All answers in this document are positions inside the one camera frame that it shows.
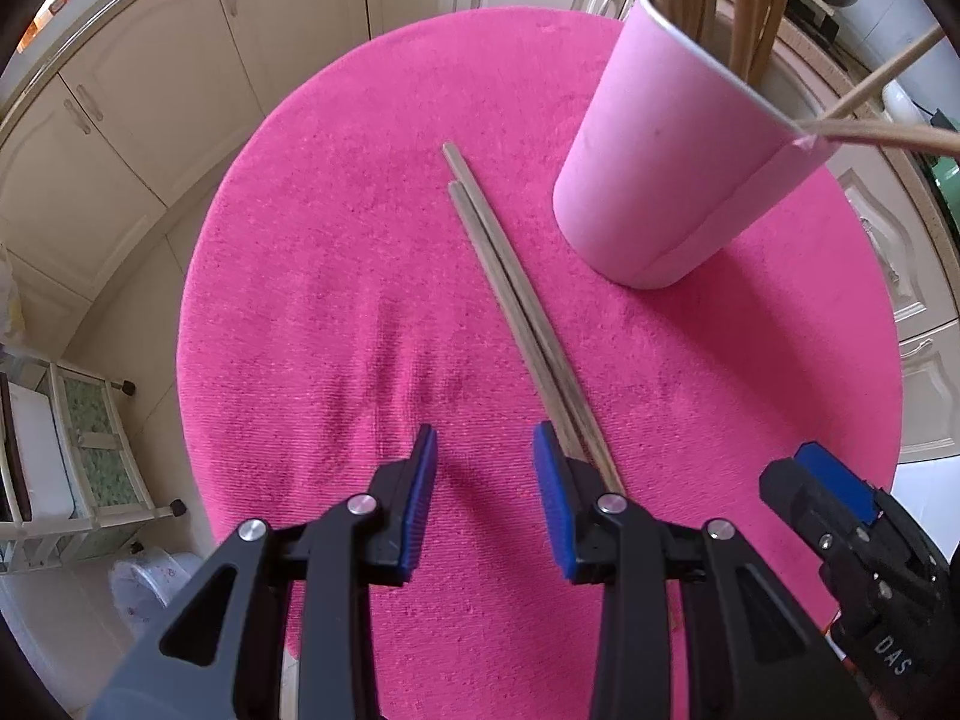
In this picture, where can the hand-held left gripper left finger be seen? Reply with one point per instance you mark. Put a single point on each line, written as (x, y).
(416, 510)

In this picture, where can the cream sink base cabinets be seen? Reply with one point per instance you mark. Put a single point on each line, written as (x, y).
(135, 90)

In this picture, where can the pair of chopsticks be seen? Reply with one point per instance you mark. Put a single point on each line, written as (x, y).
(517, 292)

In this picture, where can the white rolling storage cart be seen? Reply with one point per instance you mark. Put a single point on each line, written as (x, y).
(90, 427)

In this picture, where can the clear plastic bag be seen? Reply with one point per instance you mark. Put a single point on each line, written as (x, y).
(150, 585)

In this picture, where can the bunch of wooden chopsticks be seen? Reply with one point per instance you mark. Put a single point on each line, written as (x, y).
(754, 7)

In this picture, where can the pink round table cloth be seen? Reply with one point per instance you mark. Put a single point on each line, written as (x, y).
(337, 315)

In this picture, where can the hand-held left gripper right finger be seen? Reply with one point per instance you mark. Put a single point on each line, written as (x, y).
(556, 510)

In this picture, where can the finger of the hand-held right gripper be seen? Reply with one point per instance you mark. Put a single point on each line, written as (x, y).
(810, 510)
(840, 484)

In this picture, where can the pink cup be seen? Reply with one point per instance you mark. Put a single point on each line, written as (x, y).
(660, 165)

